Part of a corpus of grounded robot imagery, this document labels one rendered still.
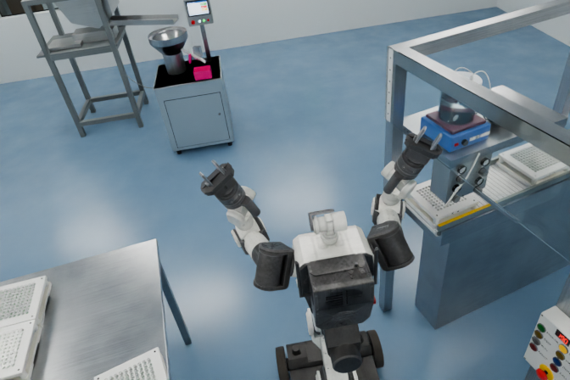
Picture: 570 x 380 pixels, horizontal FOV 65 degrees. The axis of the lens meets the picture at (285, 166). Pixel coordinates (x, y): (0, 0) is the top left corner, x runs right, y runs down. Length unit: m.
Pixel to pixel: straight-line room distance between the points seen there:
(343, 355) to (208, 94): 3.01
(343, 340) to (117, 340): 0.94
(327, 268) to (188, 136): 3.17
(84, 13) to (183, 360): 3.40
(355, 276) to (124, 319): 1.09
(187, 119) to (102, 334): 2.66
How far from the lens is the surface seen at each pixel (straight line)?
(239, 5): 6.80
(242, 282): 3.22
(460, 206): 2.24
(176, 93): 4.26
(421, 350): 2.90
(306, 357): 2.61
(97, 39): 5.14
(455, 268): 2.61
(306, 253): 1.55
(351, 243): 1.57
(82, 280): 2.40
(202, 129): 4.43
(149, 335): 2.05
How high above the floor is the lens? 2.46
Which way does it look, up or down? 36 degrees down
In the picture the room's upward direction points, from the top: 7 degrees counter-clockwise
